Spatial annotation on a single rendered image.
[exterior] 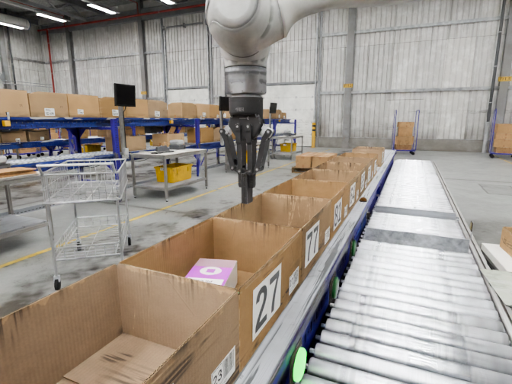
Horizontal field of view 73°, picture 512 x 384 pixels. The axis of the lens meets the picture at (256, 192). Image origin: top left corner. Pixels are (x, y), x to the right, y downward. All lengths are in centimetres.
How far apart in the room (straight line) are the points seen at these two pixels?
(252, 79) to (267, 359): 56
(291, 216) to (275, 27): 92
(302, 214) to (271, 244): 39
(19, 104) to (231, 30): 517
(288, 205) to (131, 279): 78
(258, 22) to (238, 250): 70
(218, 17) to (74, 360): 65
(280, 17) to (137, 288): 58
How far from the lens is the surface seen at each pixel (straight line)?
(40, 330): 72
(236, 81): 75
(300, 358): 84
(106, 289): 79
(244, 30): 57
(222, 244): 109
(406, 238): 186
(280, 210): 141
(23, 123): 559
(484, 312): 137
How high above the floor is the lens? 135
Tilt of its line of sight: 12 degrees down
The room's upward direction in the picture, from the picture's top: straight up
